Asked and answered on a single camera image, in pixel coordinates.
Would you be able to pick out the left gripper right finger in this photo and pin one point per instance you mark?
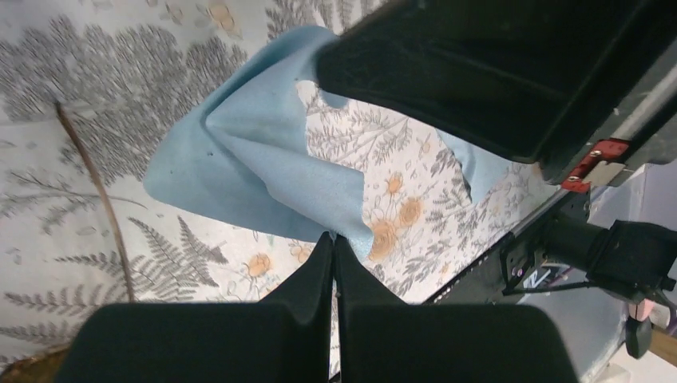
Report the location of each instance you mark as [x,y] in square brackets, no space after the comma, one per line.
[383,339]

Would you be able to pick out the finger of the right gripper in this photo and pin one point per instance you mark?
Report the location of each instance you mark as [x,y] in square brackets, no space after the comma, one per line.
[511,77]

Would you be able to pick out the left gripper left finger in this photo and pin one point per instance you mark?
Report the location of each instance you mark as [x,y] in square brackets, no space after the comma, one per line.
[284,337]

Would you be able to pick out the small light blue cloth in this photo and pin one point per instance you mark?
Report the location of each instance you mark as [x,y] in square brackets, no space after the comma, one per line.
[240,156]

